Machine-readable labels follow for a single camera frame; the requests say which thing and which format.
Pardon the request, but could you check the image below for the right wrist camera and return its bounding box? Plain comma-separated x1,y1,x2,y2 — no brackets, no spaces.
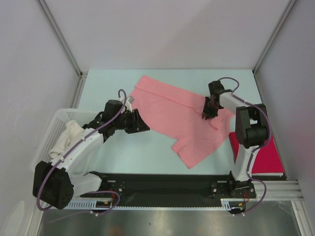
208,80,224,95

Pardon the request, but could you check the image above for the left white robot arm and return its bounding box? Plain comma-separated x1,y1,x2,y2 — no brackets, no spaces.
32,109,150,211

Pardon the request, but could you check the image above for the white crumpled t shirt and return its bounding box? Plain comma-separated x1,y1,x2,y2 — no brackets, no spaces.
49,120,84,159

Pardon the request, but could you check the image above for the pink t shirt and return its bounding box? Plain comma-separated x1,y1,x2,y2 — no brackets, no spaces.
130,76,234,169

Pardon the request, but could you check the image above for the white slotted cable duct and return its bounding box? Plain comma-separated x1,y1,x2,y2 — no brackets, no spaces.
64,199,245,211

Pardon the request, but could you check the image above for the white plastic basket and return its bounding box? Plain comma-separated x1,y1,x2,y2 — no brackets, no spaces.
31,108,97,173

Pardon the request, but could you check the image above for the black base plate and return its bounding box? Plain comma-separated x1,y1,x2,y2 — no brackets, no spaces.
82,173,256,208

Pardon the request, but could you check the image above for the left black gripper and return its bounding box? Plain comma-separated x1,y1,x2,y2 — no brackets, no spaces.
113,109,150,134

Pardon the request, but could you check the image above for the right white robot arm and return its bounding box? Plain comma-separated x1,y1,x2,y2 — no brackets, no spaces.
202,89,271,197

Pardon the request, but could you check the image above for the folded red t shirt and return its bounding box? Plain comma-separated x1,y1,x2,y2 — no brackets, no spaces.
229,131,284,177

